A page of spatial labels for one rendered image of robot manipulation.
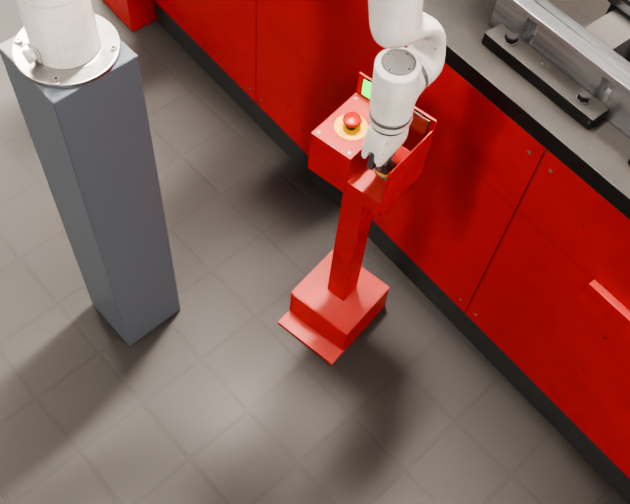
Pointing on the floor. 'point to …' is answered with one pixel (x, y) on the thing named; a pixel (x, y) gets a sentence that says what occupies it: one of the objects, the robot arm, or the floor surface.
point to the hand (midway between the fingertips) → (382, 164)
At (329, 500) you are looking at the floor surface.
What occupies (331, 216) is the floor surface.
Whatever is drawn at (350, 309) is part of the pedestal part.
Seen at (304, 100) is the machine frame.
